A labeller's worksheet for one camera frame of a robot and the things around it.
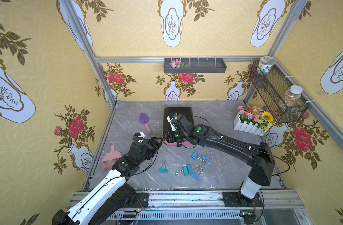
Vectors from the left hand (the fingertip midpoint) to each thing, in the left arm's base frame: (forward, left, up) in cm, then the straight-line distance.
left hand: (157, 140), depth 78 cm
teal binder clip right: (-11, -19, -15) cm, 27 cm away
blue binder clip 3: (-15, -21, -16) cm, 31 cm away
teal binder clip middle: (-12, -16, -16) cm, 26 cm away
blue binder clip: (-2, -23, -17) cm, 28 cm away
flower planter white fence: (+14, -61, -2) cm, 62 cm away
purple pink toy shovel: (+28, +13, -18) cm, 36 cm away
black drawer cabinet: (+21, -19, -2) cm, 28 cm away
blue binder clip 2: (-5, -29, -16) cm, 34 cm away
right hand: (+4, -6, +2) cm, 8 cm away
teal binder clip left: (-11, -3, -17) cm, 21 cm away
